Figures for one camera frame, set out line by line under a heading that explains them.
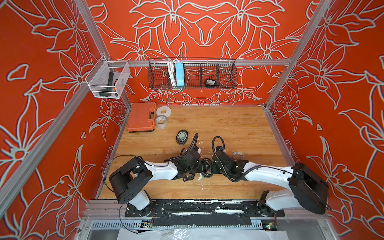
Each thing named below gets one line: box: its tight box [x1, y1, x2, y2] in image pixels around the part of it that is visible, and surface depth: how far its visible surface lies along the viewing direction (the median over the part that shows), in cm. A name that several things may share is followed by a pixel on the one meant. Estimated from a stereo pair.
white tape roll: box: [156, 105, 172, 118], surface depth 119 cm
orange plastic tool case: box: [127, 102, 157, 133], surface depth 107 cm
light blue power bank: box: [175, 62, 185, 87], surface depth 91 cm
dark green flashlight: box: [98, 71, 114, 97], surface depth 83 cm
